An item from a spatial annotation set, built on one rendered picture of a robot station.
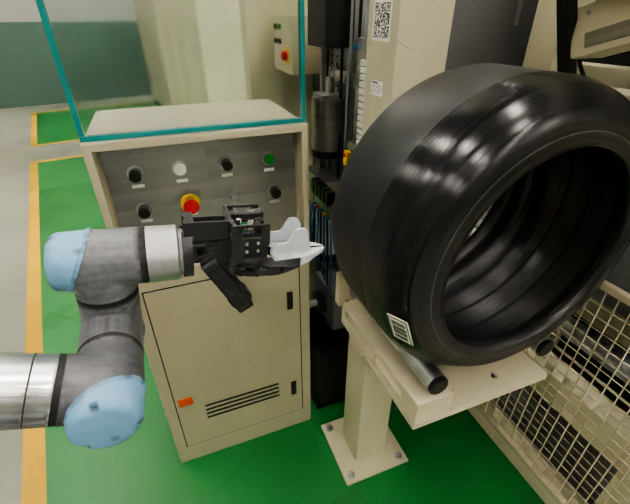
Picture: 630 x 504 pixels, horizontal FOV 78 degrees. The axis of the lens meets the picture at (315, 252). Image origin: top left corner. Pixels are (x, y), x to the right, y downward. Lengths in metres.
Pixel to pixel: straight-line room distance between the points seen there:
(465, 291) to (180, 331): 0.85
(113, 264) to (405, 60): 0.67
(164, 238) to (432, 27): 0.67
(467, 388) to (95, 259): 0.79
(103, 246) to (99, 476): 1.47
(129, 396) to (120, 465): 1.44
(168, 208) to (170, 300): 0.28
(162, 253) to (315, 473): 1.35
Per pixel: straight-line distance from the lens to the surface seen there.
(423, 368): 0.84
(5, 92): 9.70
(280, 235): 0.60
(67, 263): 0.53
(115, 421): 0.48
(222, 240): 0.54
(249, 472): 1.75
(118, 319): 0.56
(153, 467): 1.86
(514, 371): 1.06
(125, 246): 0.53
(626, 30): 1.03
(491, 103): 0.62
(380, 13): 0.95
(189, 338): 1.33
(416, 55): 0.91
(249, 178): 1.14
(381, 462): 1.76
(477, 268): 1.08
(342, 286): 1.01
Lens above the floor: 1.52
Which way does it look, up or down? 32 degrees down
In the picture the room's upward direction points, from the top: straight up
